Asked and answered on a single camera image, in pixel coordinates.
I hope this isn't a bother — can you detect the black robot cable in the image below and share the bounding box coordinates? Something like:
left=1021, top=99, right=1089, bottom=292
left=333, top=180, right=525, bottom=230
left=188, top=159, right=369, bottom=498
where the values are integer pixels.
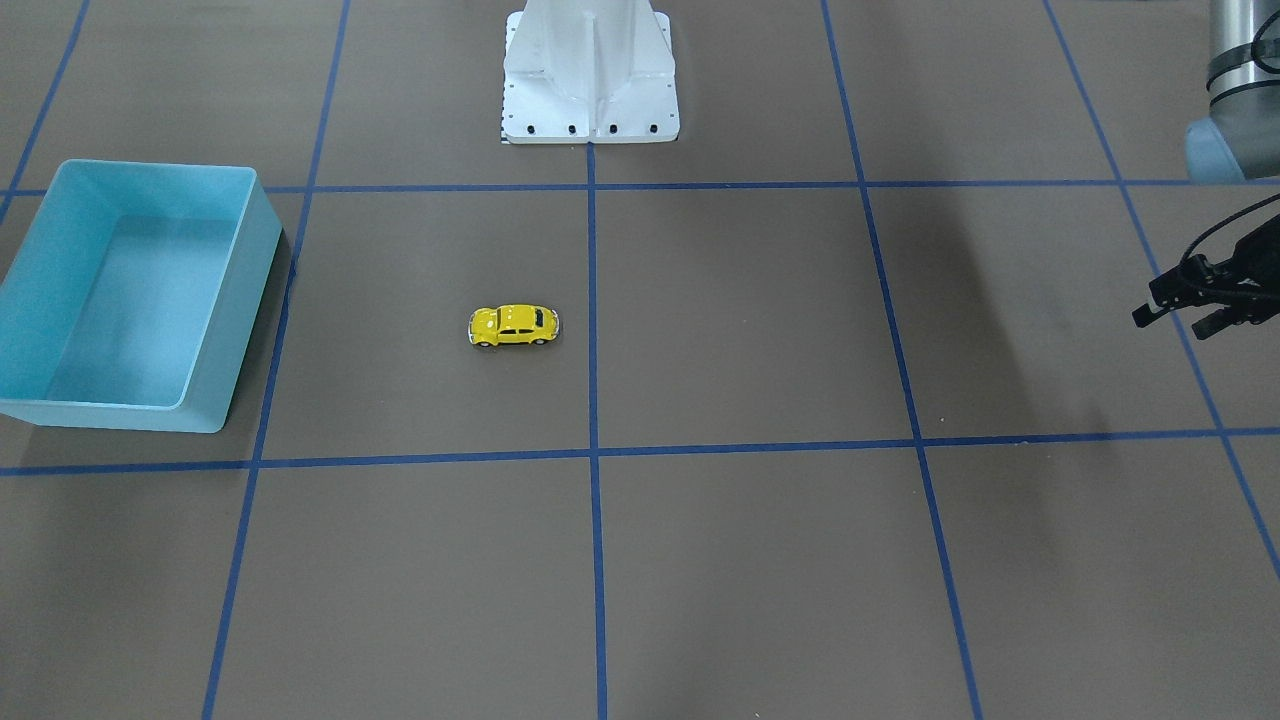
left=1178, top=192, right=1280, bottom=291

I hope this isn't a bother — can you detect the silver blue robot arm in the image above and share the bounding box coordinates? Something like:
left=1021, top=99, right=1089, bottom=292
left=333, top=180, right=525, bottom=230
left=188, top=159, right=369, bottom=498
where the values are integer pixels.
left=1184, top=1, right=1279, bottom=184

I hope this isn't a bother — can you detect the yellow beetle toy car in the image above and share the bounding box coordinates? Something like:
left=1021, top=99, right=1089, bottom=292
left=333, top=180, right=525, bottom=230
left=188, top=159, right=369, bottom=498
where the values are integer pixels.
left=467, top=304, right=561, bottom=348

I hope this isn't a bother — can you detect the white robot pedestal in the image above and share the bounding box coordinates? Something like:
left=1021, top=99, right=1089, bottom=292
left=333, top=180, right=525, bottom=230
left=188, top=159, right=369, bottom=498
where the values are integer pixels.
left=500, top=1, right=681, bottom=145

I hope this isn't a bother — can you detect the light blue plastic bin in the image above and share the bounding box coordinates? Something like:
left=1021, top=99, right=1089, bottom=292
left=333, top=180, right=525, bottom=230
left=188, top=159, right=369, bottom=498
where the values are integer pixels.
left=1, top=159, right=283, bottom=434

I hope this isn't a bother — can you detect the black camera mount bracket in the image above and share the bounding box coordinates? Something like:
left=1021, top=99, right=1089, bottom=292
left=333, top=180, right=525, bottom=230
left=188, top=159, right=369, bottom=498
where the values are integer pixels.
left=1132, top=211, right=1279, bottom=340

